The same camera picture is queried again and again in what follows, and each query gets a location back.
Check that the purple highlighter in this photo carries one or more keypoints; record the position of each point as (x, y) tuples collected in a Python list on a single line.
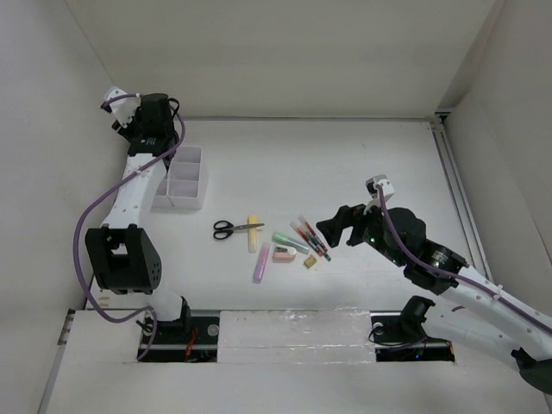
[(261, 262)]

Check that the white compartment organizer box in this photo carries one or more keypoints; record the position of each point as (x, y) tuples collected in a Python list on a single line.
[(184, 186)]

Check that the red white marker pen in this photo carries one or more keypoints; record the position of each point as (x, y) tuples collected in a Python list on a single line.
[(307, 238)]

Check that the yellow highlighter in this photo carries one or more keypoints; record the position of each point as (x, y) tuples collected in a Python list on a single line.
[(252, 234)]

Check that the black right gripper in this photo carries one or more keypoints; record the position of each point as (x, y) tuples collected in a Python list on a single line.
[(332, 228)]

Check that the black handled scissors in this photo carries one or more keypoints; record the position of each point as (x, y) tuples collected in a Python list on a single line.
[(223, 229)]

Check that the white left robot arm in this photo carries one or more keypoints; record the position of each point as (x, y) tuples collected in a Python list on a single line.
[(122, 256)]

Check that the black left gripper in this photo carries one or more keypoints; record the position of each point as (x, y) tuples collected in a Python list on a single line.
[(128, 129)]

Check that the small brown pencil sharpener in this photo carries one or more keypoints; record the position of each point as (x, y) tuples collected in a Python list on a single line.
[(310, 261)]

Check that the green highlighter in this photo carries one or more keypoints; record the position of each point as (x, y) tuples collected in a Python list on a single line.
[(288, 241)]

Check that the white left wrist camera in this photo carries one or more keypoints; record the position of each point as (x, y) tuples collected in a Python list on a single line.
[(121, 105)]

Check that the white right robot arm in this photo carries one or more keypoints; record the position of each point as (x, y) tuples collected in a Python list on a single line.
[(505, 328)]

